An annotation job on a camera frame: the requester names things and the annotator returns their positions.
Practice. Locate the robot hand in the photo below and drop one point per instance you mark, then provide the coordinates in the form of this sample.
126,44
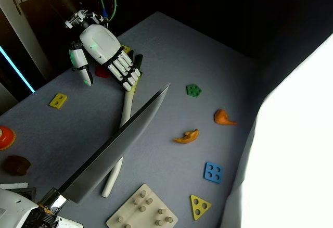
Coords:
15,212
100,42

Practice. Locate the long pale leek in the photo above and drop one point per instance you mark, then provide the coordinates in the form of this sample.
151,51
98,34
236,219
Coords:
127,103

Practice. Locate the wooden peg board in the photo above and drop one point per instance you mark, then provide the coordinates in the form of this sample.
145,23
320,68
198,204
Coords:
151,212

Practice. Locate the small yellow block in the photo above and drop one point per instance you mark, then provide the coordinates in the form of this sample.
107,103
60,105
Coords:
127,49

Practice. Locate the red block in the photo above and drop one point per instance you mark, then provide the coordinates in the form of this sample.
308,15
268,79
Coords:
101,73

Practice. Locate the brown toy braised meat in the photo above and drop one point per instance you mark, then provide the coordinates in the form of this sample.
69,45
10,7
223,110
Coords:
15,165

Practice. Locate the white pillar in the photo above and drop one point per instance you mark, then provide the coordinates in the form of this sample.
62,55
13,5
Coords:
26,38

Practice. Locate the orange-red toy tart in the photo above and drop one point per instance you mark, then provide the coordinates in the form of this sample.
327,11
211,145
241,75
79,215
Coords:
6,138

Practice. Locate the yellow rectangular two-hole block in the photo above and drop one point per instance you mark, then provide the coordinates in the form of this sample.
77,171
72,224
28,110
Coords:
55,104

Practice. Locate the cyan light strip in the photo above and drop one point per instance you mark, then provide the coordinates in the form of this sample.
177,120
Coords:
18,70

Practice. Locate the grey table cloth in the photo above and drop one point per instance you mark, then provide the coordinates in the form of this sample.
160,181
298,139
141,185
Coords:
65,129

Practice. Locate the green pentagon five-hole block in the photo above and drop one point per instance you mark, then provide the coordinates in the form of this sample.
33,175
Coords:
193,94

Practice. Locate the orange toy chicken wing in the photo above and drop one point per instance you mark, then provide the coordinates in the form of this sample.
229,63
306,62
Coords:
188,137

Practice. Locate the orange toy chicken drumstick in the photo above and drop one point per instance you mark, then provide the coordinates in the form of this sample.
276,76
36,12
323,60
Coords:
221,117

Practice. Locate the blue square four-hole block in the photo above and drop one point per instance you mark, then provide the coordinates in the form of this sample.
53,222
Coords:
209,177

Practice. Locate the yellow triangle three-hole block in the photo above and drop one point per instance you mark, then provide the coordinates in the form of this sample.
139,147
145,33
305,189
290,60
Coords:
195,203

